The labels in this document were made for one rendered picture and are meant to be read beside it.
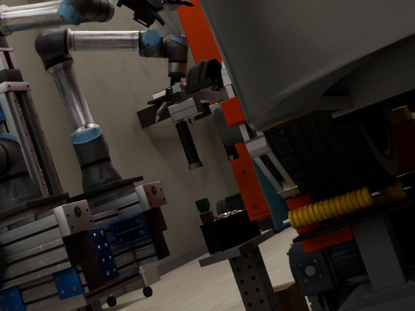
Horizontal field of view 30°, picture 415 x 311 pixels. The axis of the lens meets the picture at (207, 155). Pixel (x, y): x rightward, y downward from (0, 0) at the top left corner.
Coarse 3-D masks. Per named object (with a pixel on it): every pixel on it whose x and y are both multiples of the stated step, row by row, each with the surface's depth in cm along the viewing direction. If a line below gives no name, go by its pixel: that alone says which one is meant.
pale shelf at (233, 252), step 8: (264, 232) 314; (272, 232) 320; (256, 240) 300; (264, 240) 308; (232, 248) 286; (240, 248) 283; (248, 248) 290; (208, 256) 288; (216, 256) 285; (224, 256) 283; (232, 256) 282; (200, 264) 287; (208, 264) 286
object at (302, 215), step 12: (348, 192) 220; (360, 192) 218; (372, 192) 218; (312, 204) 224; (324, 204) 222; (336, 204) 220; (348, 204) 218; (360, 204) 218; (372, 204) 219; (288, 216) 226; (300, 216) 224; (312, 216) 222; (324, 216) 222
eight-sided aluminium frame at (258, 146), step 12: (228, 84) 216; (228, 96) 216; (252, 132) 219; (264, 132) 214; (252, 144) 215; (264, 144) 213; (252, 156) 217; (264, 156) 221; (276, 156) 217; (264, 168) 220; (276, 180) 224; (288, 180) 223; (288, 192) 227; (300, 192) 227
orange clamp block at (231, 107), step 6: (222, 102) 208; (228, 102) 207; (234, 102) 206; (222, 108) 208; (228, 108) 207; (234, 108) 206; (240, 108) 206; (228, 114) 207; (234, 114) 207; (240, 114) 206; (228, 120) 207; (234, 120) 207; (240, 120) 206
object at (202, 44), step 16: (192, 0) 288; (192, 16) 288; (192, 32) 289; (208, 32) 286; (192, 48) 289; (208, 48) 287; (240, 144) 285; (240, 160) 285; (240, 176) 285; (256, 176) 283; (240, 192) 286; (256, 192) 283; (256, 208) 284
